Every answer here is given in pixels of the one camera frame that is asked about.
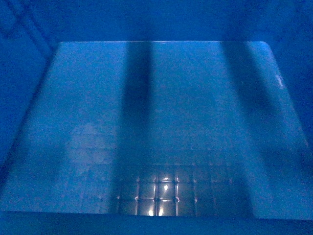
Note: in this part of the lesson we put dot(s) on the large blue plastic crate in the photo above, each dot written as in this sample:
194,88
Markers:
156,117

